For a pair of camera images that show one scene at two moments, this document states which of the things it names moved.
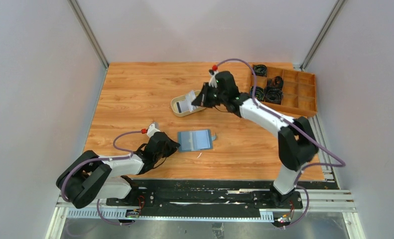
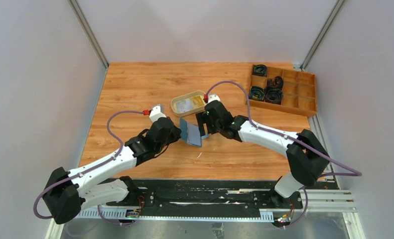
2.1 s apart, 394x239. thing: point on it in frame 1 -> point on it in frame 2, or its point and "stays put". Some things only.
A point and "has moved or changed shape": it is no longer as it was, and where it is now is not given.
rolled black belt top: x=260 y=70 stays put
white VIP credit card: x=190 y=97 -> x=184 y=105
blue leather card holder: x=195 y=140 has moved or changed shape
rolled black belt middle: x=276 y=81 stays put
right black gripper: x=202 y=99 -> x=202 y=118
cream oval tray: x=182 y=105 stays put
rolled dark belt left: x=259 y=93 stays put
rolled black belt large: x=273 y=94 stays put
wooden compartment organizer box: x=281 y=87 stays put
